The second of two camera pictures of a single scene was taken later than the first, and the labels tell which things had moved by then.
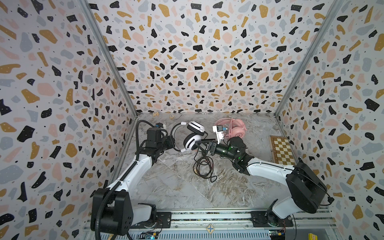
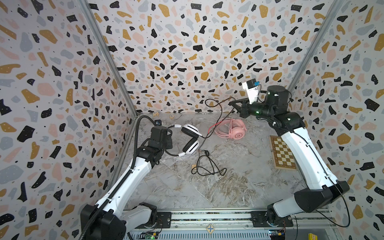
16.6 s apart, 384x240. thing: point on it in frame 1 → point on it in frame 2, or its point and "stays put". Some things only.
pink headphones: (236, 127) stays put
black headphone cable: (204, 168) → (220, 113)
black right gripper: (205, 147) → (244, 107)
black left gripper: (170, 139) stays put
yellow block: (311, 236) stays put
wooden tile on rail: (210, 228) stays put
